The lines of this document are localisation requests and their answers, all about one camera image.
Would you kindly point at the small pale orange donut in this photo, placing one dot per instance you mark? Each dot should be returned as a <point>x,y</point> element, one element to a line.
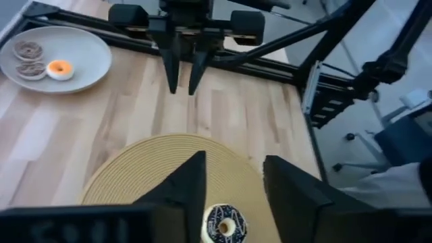
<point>50,71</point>

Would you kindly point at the black metal table frame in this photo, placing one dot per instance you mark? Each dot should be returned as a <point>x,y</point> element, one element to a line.
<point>270,44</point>

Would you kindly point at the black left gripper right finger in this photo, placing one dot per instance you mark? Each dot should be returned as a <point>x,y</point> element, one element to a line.
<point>297,209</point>

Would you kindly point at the small brown sprinkled donut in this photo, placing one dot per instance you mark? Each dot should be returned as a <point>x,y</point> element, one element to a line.
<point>20,50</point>
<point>23,71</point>

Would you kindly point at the beige round plate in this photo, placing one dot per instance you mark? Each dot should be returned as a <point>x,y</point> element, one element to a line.
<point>84,50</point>

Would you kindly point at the round woven straw placemat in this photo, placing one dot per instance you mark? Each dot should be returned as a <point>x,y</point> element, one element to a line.
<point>152,162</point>

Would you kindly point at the large dark chocolate donut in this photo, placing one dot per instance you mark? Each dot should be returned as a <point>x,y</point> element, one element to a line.
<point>211,226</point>

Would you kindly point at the grey office chair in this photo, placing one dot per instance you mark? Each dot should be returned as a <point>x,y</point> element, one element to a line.
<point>401,141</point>

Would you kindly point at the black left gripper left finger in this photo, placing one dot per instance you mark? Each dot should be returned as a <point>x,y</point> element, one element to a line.
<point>182,202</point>

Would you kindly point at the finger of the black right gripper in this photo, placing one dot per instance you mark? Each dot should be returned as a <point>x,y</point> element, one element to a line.
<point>170,64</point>
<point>197,67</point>

